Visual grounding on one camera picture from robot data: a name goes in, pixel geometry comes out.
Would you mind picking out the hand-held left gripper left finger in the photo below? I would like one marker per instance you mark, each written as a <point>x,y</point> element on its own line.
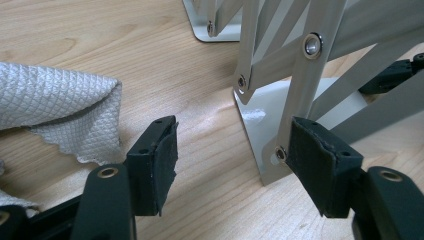
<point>153,166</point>

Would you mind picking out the white textured cleaning cloth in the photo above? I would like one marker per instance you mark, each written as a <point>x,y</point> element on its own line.
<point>60,100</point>

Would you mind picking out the grey expandable metal book stand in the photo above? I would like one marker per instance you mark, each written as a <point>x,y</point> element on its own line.
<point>300,66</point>

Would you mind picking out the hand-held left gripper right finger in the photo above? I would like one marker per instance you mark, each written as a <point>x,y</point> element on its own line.
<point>320,166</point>

